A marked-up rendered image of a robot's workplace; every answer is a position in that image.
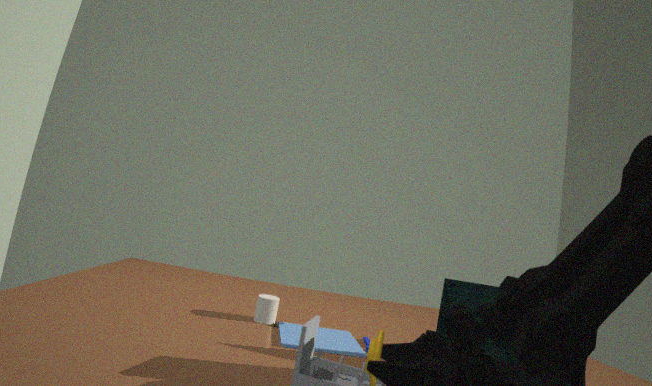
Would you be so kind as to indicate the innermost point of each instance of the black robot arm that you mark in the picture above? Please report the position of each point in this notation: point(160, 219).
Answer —
point(552, 312)

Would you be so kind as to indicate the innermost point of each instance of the yellow plate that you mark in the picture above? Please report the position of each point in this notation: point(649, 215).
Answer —
point(374, 353)

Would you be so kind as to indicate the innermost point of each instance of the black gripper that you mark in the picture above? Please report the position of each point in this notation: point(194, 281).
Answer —
point(424, 362)

